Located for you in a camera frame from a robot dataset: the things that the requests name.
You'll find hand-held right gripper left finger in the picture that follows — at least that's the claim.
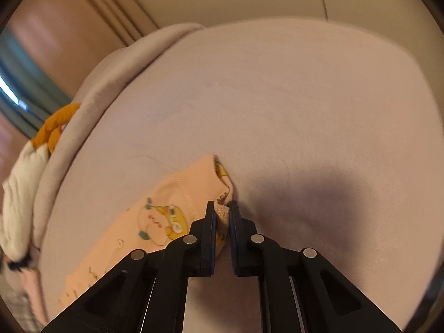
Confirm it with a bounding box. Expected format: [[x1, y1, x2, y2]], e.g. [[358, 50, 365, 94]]
[[41, 200, 220, 333]]

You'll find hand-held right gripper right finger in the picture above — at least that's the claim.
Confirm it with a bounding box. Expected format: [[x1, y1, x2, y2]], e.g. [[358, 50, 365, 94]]
[[227, 200, 405, 333]]

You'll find peach printed baby garment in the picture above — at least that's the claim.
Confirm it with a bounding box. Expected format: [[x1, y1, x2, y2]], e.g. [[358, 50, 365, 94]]
[[57, 154, 240, 306]]

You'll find bed with pink sheet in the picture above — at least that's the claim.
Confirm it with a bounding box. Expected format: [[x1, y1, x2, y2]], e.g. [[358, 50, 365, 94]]
[[36, 17, 438, 333]]

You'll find pink folded comforter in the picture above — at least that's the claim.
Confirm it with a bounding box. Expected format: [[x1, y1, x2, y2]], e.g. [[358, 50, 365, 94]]
[[36, 22, 206, 252]]

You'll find white fluffy blanket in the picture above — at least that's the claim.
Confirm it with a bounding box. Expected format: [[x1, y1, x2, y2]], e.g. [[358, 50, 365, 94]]
[[2, 144, 50, 261]]

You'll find dark navy cloth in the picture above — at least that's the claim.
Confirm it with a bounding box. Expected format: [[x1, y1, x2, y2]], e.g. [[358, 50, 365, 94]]
[[6, 257, 32, 272]]

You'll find orange plush toy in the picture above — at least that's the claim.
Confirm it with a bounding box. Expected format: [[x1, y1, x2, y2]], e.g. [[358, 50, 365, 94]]
[[31, 102, 82, 154]]

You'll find teal curtain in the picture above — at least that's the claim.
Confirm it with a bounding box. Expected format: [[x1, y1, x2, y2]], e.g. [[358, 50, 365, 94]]
[[0, 28, 72, 140]]

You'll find pink curtain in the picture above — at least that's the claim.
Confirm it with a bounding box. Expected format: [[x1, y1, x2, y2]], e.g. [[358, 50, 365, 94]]
[[6, 0, 158, 98]]

